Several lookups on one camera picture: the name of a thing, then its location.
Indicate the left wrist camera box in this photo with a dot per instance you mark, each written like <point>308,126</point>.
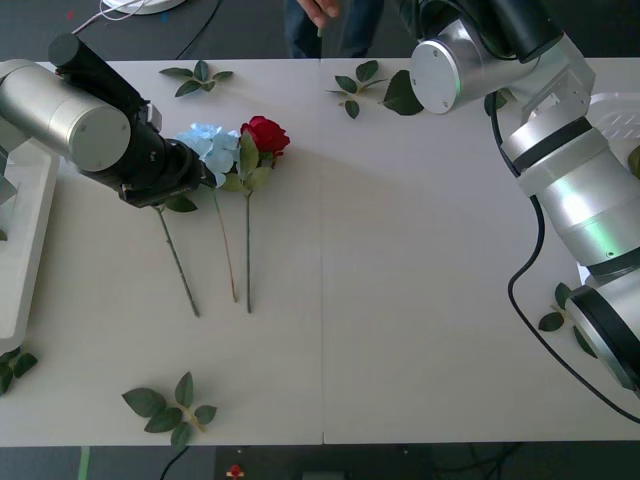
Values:
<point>155,117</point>

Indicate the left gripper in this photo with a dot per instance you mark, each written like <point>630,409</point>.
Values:
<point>160,197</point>

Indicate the green tape strip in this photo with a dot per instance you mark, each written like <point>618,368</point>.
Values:
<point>85,462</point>

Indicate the pale blue flower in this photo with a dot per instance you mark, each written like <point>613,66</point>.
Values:
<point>220,150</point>

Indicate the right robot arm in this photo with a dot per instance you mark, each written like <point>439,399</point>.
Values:
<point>575,190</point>

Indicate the shallow white box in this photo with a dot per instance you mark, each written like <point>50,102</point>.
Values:
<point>30,260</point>
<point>617,117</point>

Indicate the large single green leaf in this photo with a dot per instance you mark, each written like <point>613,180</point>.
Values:
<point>397,97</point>

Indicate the red rose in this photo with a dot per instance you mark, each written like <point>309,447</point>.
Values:
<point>181,204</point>
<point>267,135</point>

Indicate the white round base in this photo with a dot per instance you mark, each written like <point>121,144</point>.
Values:
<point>160,5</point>

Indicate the short green stem piece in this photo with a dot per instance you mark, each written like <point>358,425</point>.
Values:
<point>320,30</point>

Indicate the person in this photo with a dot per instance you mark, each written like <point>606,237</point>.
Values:
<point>300,35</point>

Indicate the person's hand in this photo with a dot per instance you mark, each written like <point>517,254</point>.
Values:
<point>322,7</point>

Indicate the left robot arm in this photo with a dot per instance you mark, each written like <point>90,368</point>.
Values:
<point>65,120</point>

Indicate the small red object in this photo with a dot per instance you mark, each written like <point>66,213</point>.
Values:
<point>235,471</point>

